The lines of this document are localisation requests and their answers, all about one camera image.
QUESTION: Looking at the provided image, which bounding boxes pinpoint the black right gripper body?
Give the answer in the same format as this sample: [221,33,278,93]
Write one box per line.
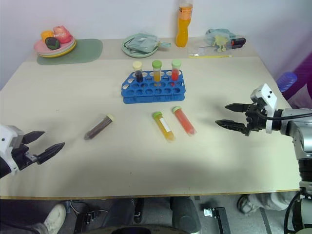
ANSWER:
[243,98,268,137]

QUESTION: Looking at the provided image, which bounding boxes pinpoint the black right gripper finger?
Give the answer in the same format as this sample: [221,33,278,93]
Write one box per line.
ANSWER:
[225,103,251,114]
[214,119,248,134]

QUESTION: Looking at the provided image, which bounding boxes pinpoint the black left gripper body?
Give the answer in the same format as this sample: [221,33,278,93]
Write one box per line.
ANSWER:
[11,143,40,171]

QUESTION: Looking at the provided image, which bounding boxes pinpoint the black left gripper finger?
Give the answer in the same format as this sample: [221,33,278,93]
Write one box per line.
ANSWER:
[36,142,66,165]
[23,131,46,147]

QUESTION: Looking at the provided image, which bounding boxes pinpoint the red liquid tube green cap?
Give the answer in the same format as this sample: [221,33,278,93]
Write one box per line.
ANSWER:
[171,59,182,81]
[171,106,197,136]

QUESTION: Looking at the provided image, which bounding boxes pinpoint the dark liquid tube cream cap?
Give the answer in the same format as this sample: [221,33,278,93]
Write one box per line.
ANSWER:
[84,113,116,141]
[132,61,145,83]

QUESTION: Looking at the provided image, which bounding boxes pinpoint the yellow liquid tube green cap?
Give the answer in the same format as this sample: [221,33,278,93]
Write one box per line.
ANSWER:
[152,111,176,143]
[151,59,163,87]

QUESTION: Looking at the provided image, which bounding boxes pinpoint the blue test tube rack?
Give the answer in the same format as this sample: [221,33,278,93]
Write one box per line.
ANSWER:
[120,70,185,105]

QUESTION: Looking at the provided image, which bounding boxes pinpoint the purple object at edge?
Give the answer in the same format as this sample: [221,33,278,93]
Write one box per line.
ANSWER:
[277,71,298,93]

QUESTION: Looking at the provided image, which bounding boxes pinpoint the purple fabric object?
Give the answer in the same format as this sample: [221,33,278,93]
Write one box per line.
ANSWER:
[283,55,312,110]

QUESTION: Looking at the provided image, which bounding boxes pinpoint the dark trouser leg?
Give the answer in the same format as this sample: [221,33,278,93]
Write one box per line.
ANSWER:
[0,198,64,234]

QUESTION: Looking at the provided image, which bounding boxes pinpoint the black red small device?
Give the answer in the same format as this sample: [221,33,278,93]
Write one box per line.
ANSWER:
[229,37,247,50]

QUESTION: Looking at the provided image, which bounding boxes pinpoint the white sneaker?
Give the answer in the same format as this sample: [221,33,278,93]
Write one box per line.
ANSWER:
[43,203,67,234]

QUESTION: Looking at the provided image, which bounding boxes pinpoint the yellow green toy figure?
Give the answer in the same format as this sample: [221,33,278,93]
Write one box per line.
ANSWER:
[213,35,229,53]

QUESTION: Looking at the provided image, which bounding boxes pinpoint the clear plastic zip bag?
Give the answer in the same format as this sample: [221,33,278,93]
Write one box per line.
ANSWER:
[187,28,235,59]

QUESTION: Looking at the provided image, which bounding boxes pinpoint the teal cloth bundle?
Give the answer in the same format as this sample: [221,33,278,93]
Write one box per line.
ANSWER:
[205,28,232,40]

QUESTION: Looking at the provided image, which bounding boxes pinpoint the grey shoe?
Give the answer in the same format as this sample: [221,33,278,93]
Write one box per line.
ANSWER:
[237,194,257,215]

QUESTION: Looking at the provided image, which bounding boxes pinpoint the stack of plates with toys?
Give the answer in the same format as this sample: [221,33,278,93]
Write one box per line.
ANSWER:
[36,39,78,59]

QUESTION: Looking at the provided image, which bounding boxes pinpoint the grey trouser leg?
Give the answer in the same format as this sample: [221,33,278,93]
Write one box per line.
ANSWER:
[247,191,301,216]

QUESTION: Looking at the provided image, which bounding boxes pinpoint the pink plate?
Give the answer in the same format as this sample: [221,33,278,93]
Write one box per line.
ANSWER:
[33,36,75,53]

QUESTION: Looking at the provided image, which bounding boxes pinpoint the light green plate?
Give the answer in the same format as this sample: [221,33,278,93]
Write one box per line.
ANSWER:
[35,38,77,56]

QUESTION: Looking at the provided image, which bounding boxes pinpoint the dark rounded shape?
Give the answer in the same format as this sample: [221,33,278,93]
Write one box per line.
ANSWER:
[103,197,137,234]
[170,195,202,234]

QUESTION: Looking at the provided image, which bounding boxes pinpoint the orange drink plastic bottle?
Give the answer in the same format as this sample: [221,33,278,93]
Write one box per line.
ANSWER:
[175,0,195,48]

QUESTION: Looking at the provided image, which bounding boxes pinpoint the black green toy vegetable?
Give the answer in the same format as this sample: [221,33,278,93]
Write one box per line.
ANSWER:
[44,37,60,51]

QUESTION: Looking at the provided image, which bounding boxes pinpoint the black floor device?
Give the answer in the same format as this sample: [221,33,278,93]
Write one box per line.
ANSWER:
[203,206,232,234]

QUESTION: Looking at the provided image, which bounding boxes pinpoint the green placemat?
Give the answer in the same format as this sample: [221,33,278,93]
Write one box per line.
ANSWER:
[36,38,104,66]

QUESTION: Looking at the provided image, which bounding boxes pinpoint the orange toy fruit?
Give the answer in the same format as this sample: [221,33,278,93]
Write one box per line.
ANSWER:
[40,30,54,41]

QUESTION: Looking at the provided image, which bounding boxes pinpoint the pink toy peach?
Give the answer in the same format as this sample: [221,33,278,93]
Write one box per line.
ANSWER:
[53,25,72,44]

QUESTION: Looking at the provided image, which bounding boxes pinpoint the silver robot body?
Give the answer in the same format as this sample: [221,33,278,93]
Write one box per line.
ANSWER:
[290,181,312,234]

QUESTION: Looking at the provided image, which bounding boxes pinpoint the pale green round plate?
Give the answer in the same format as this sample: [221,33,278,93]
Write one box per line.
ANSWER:
[121,34,160,59]

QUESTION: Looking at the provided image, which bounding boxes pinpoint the grey green fabric pouch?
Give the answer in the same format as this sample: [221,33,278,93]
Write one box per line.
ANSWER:
[126,32,172,53]

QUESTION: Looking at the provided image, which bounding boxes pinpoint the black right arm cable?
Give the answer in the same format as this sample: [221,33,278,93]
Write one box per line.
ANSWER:
[254,108,312,121]

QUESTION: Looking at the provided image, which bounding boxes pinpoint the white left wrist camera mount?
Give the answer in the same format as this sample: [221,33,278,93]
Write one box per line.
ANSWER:
[0,124,25,176]

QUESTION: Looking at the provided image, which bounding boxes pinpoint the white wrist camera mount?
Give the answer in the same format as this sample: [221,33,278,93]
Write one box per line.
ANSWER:
[0,124,25,176]
[250,83,279,135]

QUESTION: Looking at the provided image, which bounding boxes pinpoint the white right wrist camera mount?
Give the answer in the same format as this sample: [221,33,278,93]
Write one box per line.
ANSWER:
[250,83,279,135]

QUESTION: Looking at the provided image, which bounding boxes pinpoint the black body cable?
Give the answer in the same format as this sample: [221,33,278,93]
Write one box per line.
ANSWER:
[283,191,303,234]

